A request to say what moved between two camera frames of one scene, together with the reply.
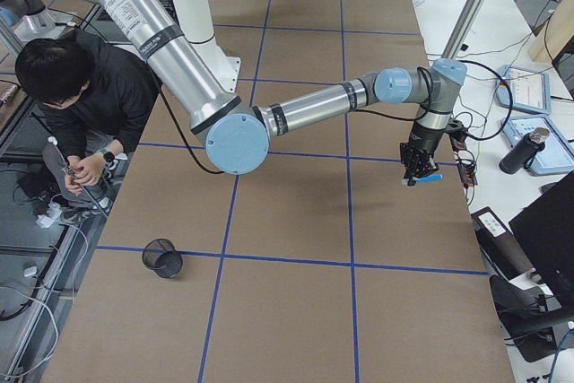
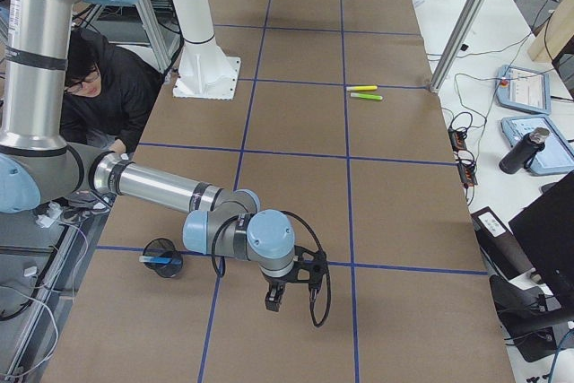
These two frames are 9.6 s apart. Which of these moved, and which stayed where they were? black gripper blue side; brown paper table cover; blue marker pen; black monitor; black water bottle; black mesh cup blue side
Moved: black gripper blue side; blue marker pen
Stayed: black monitor; black mesh cup blue side; black water bottle; brown paper table cover
